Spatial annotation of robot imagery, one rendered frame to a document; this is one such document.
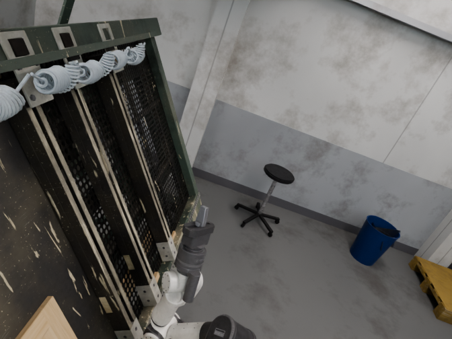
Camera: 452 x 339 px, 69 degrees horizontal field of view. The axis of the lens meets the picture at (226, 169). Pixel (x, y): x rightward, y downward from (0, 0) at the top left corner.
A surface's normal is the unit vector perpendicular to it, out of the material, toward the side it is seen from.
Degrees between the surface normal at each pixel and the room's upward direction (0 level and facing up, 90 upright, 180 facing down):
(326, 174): 90
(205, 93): 90
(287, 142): 90
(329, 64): 90
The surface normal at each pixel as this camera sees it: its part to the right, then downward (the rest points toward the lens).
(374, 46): -0.10, 0.43
